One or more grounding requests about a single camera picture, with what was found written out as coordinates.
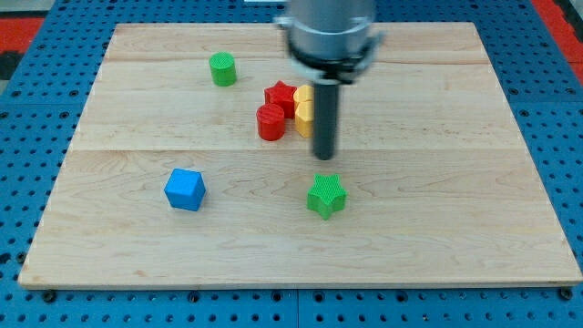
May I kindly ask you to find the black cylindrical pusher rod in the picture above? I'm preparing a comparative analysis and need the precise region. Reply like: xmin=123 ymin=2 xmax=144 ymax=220
xmin=312 ymin=84 xmax=340 ymax=160

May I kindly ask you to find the blue cube block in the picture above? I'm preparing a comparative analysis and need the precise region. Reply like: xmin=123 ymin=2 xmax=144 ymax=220
xmin=164 ymin=168 xmax=206 ymax=211

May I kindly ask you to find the yellow hexagon block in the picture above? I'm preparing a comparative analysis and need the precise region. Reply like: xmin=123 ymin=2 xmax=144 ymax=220
xmin=294 ymin=101 xmax=314 ymax=138

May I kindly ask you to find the red star block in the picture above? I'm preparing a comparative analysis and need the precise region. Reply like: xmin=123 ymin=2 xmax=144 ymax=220
xmin=263 ymin=80 xmax=297 ymax=119

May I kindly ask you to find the red cylinder block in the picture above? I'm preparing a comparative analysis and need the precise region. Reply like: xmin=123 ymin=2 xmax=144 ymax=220
xmin=256 ymin=104 xmax=285 ymax=141

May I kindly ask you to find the green cylinder block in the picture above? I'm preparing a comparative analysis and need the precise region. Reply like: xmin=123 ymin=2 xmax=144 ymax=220
xmin=209 ymin=52 xmax=237 ymax=87

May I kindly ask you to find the green star block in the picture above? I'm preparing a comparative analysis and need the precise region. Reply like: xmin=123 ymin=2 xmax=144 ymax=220
xmin=306 ymin=173 xmax=348 ymax=220

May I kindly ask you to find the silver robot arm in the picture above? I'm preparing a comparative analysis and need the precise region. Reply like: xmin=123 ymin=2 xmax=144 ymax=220
xmin=274 ymin=0 xmax=385 ymax=160

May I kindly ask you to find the wooden board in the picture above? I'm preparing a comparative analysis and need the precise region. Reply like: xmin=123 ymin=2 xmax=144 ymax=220
xmin=18 ymin=23 xmax=582 ymax=290

